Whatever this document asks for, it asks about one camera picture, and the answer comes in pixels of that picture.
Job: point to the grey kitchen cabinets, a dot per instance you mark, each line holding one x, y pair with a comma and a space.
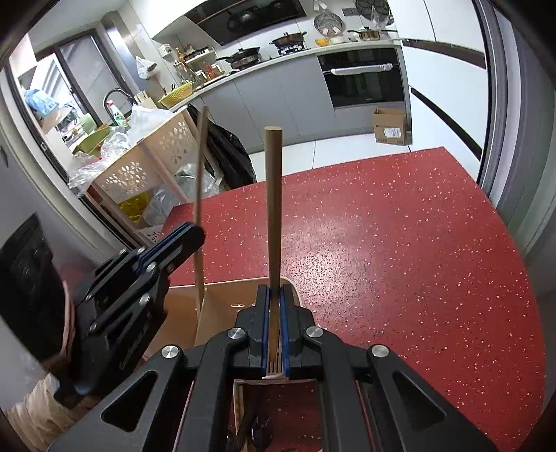
278, 100

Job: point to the green plastic tub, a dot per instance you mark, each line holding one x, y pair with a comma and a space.
89, 134

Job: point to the black wok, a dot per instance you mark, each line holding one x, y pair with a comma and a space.
243, 56

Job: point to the clear plastic bags pile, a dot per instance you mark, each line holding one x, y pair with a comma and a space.
130, 130

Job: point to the yellow bowl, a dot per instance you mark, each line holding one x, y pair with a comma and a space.
322, 42

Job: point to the black spoon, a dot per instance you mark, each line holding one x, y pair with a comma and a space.
259, 430

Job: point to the spice rack with bottles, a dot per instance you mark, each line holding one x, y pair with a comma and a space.
197, 65

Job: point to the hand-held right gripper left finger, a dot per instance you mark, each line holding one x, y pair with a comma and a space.
264, 330

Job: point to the beige perforated storage cart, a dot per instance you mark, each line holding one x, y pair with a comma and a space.
143, 165

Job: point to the yellow packet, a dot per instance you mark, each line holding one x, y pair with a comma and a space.
132, 208

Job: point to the black speckled board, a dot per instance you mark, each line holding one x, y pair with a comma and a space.
30, 282

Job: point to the brown cardboard box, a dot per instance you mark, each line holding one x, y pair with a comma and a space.
391, 126

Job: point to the black range hood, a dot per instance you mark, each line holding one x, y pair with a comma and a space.
247, 19

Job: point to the white tall cabinet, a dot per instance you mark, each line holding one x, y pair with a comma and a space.
438, 52

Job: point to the white wall appliance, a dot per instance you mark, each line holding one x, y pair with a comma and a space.
164, 50

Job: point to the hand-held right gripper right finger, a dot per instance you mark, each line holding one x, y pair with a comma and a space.
285, 330

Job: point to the green woven basket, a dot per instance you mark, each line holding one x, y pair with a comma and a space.
176, 95

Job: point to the white knife block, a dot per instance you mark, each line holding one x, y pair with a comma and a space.
144, 99

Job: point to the dish soap bottle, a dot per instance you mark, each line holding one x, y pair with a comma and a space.
116, 115

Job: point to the brown wooden chopstick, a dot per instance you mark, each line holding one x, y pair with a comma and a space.
200, 174
273, 195

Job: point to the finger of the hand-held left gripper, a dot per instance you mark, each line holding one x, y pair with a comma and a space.
167, 238
182, 247

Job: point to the black round rack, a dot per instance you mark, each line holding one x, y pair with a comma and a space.
371, 8

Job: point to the black bag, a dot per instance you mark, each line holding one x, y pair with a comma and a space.
234, 152

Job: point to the round metal steamer tray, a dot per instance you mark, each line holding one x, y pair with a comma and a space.
329, 24

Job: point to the beige plastic utensil holder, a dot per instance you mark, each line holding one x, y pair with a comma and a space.
221, 304

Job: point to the black kitchen faucet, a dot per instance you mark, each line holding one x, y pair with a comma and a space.
117, 92

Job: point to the blue bag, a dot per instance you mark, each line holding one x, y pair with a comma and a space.
40, 102

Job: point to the white hanging plastic bag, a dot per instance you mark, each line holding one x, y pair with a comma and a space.
145, 68

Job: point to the dark framed sliding door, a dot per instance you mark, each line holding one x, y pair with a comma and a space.
78, 61

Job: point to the copper wok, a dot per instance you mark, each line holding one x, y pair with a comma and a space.
287, 40

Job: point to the pink stool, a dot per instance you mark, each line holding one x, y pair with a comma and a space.
69, 313

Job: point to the open cardboard box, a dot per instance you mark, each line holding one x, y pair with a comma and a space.
55, 119

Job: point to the beige cloth bag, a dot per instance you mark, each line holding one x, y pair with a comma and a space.
39, 408

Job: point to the black built-in oven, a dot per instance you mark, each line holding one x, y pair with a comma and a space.
362, 82

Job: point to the steel saucepan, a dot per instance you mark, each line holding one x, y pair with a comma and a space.
367, 33

